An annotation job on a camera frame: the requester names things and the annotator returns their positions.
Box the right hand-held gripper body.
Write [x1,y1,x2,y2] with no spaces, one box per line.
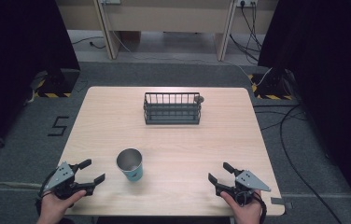
[215,169,272,207]

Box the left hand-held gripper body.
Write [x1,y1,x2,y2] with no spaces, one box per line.
[41,161,96,201]

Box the teal cup with metal inside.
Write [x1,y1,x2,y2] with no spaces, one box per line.
[116,147,144,183]

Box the black wire rack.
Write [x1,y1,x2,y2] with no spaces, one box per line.
[143,91,203,126]

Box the person's right hand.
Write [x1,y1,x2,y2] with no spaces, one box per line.
[219,189,263,224]

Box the person's left hand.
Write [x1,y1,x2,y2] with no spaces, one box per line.
[35,189,88,224]

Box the black stand base striped tape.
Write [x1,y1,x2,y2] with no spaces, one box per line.
[33,68,81,99]
[247,67,295,101]

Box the black curtain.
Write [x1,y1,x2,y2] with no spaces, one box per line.
[0,0,81,160]
[257,0,351,216]

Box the light wooden desk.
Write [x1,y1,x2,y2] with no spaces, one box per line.
[55,0,279,62]

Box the left hand-held gripper cable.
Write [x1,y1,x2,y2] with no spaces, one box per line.
[35,168,58,217]

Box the hand-held gripper cable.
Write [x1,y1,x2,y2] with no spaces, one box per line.
[235,189,268,224]
[35,168,58,217]

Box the right hand-held gripper cable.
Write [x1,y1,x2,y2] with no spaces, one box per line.
[235,189,268,224]

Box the long black floor cable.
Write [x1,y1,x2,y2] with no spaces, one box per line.
[278,104,344,224]

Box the short black floor cable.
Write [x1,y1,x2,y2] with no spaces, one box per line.
[71,35,106,50]

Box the bundle of black cables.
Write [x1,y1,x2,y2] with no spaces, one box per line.
[229,2,263,65]

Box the white wall socket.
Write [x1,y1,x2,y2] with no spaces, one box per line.
[236,0,260,8]

